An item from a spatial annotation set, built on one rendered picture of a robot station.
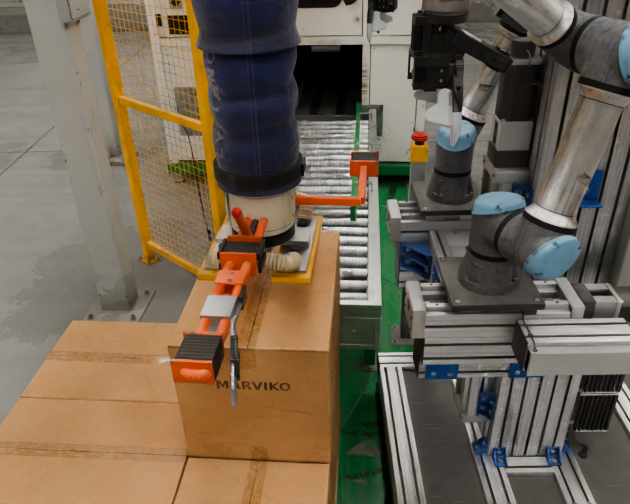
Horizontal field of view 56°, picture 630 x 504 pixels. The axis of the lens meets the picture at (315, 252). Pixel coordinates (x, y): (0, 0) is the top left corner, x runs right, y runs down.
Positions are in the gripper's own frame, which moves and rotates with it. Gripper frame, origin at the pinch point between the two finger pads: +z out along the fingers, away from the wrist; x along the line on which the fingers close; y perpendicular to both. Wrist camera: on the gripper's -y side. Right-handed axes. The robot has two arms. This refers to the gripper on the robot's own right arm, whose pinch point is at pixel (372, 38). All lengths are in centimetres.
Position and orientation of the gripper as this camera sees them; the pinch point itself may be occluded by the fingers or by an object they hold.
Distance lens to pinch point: 202.8
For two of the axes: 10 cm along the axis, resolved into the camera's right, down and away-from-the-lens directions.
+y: 9.6, 1.2, -2.4
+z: 0.3, 8.6, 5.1
